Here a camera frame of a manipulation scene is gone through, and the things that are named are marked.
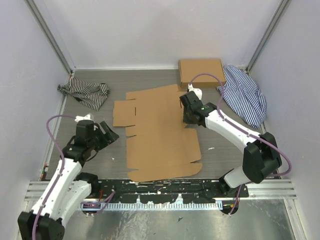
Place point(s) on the aluminium rail front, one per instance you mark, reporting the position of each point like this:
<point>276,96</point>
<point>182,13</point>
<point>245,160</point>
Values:
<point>267,189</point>

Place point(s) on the right aluminium frame post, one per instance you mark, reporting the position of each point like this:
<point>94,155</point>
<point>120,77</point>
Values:
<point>280,11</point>

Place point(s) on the left aluminium frame post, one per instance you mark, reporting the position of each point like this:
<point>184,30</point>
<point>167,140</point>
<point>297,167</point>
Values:
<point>42,15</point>

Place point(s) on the blue white striped cloth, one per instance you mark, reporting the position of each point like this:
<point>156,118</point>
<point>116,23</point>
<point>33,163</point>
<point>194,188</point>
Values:
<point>243,96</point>

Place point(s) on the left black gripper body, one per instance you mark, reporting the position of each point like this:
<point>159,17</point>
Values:
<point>99,140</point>

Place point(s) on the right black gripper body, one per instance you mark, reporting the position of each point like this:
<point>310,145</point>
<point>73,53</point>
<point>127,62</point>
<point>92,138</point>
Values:
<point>187,118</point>

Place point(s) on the aluminium frame post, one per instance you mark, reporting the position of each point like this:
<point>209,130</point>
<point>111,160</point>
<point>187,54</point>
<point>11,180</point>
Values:
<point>42,15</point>
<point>280,11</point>

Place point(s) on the folded brown cardboard box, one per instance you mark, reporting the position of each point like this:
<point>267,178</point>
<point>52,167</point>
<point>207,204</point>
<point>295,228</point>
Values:
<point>190,68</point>

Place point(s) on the grey slotted cable duct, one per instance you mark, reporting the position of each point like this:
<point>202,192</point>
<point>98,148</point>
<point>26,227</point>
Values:
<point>176,206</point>

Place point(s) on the black white striped cloth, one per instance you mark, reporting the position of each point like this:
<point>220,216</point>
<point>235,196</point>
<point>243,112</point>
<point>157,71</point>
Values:
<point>90,94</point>

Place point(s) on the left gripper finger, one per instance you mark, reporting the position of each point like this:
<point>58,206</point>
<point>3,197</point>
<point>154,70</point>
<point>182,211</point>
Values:
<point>106,129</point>
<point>111,137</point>

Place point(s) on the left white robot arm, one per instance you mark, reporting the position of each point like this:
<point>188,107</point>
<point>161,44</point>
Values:
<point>69,187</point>

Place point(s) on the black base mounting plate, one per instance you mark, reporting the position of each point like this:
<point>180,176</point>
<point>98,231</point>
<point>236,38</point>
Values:
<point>198,191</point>

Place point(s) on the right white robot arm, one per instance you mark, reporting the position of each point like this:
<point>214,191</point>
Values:
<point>261,155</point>

